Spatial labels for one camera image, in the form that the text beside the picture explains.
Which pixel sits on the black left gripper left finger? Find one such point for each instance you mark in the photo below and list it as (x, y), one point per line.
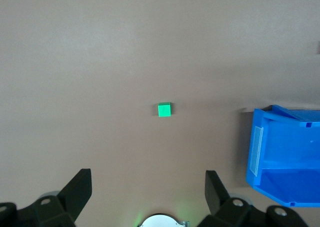
(72, 194)

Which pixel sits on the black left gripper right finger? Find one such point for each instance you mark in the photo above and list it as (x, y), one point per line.
(220, 202)

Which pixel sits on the green cube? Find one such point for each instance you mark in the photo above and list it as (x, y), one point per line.
(164, 110)

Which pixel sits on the blue plastic storage bin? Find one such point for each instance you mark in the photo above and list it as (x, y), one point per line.
(287, 157)

